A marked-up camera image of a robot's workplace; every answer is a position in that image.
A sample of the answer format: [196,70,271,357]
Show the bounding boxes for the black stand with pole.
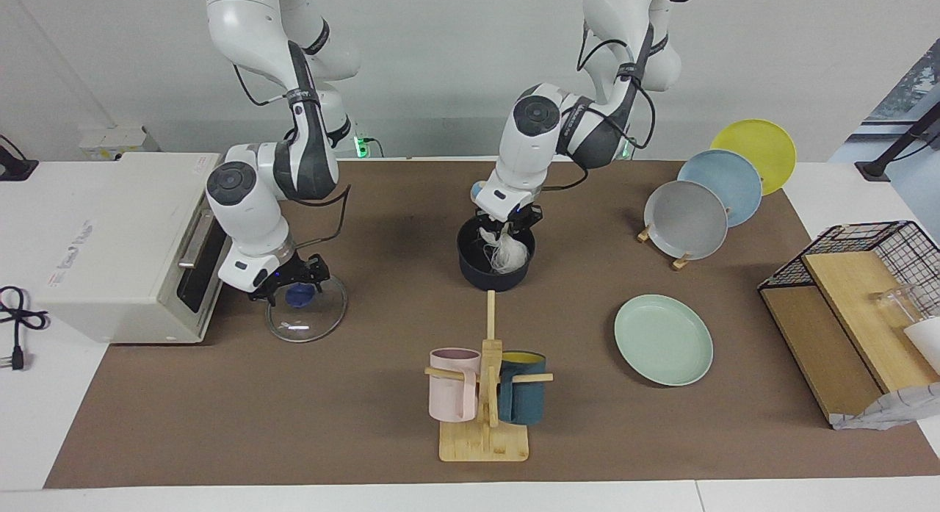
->
[856,101,940,182]

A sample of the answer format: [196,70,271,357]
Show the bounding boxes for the light blue plate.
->
[676,150,763,228]

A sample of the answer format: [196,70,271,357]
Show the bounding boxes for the white power strip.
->
[79,126,159,160]

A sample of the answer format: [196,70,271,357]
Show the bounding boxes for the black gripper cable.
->
[540,20,657,193]
[294,183,353,250]

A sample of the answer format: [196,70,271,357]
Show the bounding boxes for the grey patterned plastic bag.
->
[830,383,940,430]

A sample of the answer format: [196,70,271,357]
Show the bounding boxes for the wooden mug tree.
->
[424,290,554,463]

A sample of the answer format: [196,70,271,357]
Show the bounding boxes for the black table clamp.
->
[0,134,39,182]

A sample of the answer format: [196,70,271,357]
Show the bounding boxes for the pink mug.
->
[429,348,482,423]

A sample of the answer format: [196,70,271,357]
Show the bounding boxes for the grey plate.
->
[644,180,729,262]

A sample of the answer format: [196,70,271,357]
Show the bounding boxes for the brown table mat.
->
[44,159,940,489]

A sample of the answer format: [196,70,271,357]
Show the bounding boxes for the white cup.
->
[903,317,940,373]

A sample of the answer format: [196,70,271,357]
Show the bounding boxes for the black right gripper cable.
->
[294,183,353,250]

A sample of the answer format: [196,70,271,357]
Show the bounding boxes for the teal mug with yellow inside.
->
[497,350,548,425]

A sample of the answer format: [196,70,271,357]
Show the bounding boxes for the yellow plate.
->
[710,119,798,197]

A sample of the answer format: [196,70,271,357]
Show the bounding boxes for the wooden plate rack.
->
[637,222,695,270]

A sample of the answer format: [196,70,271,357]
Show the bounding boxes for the light green plate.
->
[614,294,715,387]

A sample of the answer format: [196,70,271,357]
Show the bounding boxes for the black wire basket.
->
[758,220,940,322]

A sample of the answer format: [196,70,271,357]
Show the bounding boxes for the glass lid with blue knob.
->
[266,273,349,344]

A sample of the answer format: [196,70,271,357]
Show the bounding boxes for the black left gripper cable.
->
[540,20,657,193]

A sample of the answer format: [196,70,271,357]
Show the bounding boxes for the clear glass cup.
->
[870,284,926,325]

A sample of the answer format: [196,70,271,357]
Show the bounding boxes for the dark wooden board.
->
[760,286,886,425]

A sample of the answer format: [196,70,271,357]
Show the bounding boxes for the black power cable with plug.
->
[0,286,51,372]

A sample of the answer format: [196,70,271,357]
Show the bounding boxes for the white toaster oven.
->
[37,152,250,345]

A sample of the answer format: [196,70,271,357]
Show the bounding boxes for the dark pot with blue handle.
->
[457,214,536,292]

